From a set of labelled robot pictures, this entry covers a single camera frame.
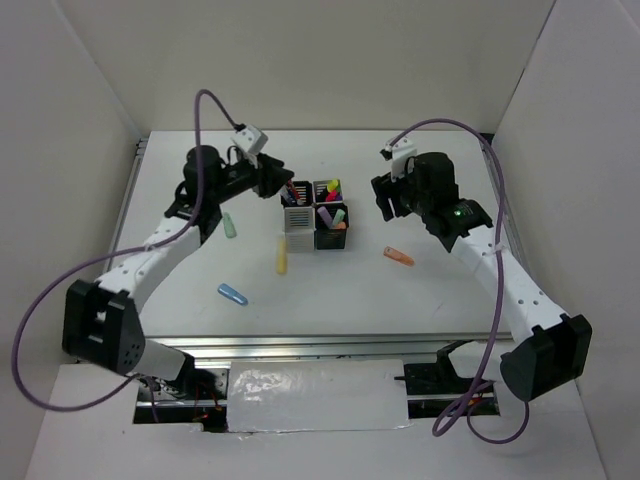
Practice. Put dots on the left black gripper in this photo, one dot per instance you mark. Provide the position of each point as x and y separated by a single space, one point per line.
268 175

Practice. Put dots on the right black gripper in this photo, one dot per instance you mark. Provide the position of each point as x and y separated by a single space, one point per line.
385 188

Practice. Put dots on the red ballpoint pen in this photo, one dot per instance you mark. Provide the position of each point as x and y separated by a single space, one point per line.
295 198

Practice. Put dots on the green pastel highlighter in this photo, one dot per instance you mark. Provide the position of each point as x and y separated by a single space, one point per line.
338 217

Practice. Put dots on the yellow pastel highlighter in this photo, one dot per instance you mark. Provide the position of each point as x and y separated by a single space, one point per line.
281 258

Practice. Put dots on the pink pastel highlighter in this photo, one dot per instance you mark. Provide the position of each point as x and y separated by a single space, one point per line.
325 216

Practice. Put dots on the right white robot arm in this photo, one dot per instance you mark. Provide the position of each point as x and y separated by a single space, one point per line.
551 346

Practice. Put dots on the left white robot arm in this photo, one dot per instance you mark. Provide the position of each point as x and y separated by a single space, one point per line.
101 318

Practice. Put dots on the black back-left pen holder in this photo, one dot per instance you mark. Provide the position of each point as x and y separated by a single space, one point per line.
305 190

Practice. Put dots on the white front-left pen holder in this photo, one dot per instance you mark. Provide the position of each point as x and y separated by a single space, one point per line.
299 229

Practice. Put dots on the white back-right pen holder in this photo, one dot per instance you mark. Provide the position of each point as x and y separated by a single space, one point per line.
320 191

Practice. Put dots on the orange transparent correction tape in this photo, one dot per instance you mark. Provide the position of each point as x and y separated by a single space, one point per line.
398 256

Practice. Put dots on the green transparent correction tape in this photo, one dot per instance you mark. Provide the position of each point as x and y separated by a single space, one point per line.
228 226

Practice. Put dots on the black front-right pen holder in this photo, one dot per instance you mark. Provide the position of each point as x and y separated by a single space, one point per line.
330 239

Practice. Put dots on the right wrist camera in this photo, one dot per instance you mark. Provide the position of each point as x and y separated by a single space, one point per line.
399 154

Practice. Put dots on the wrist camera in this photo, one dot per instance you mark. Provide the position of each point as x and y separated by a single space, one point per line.
399 154
250 141

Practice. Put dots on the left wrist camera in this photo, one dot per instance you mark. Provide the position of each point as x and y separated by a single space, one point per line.
250 141

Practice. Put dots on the aluminium rail frame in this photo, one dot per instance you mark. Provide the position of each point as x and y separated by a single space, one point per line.
349 302

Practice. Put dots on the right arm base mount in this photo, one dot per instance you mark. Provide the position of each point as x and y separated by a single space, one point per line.
431 386

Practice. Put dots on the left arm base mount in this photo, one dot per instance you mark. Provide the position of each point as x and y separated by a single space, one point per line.
203 402

